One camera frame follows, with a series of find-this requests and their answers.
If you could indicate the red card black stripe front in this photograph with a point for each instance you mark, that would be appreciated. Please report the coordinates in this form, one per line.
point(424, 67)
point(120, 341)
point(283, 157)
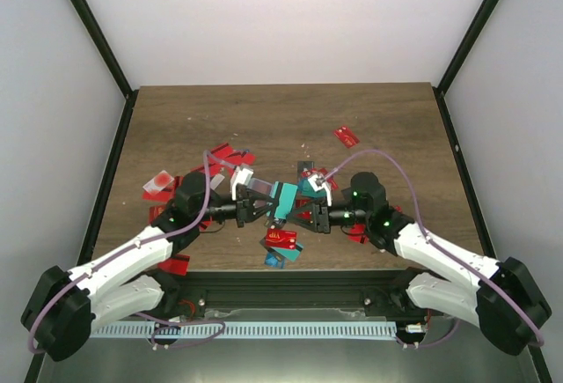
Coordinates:
point(177, 265)

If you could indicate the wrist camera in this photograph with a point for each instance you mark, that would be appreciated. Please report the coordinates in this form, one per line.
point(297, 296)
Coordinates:
point(241, 176)
point(319, 183)

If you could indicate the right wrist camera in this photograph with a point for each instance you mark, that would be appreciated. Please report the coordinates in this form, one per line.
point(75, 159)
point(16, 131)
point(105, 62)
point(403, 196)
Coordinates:
point(319, 183)

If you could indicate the white red circle card left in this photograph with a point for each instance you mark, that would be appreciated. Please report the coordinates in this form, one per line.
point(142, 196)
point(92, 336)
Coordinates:
point(159, 188)

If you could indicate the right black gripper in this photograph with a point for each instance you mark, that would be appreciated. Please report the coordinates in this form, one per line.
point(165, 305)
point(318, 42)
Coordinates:
point(320, 220)

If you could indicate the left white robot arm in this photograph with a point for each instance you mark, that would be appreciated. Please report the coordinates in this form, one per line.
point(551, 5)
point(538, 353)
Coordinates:
point(67, 306)

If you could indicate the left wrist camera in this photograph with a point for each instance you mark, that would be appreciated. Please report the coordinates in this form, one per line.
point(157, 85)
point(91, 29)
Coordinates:
point(241, 176)

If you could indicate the red VIP card front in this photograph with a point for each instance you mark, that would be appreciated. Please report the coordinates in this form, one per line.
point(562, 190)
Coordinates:
point(279, 238)

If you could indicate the lone red card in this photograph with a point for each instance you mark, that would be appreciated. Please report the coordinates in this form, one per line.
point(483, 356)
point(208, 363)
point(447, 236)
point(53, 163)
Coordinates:
point(346, 136)

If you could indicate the blue leather card holder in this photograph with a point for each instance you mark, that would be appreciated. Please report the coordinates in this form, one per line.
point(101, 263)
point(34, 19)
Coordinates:
point(259, 187)

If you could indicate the light blue slotted cable duct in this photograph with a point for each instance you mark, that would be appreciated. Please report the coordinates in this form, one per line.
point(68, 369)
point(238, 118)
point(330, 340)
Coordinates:
point(243, 330)

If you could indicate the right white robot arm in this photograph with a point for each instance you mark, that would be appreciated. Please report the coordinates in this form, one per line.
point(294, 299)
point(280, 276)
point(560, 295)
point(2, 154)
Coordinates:
point(501, 298)

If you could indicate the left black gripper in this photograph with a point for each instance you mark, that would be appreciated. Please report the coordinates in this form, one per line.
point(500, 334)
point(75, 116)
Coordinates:
point(259, 212)

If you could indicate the black aluminium frame rail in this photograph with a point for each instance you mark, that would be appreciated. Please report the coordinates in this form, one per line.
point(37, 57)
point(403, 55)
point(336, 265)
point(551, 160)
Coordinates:
point(377, 292)

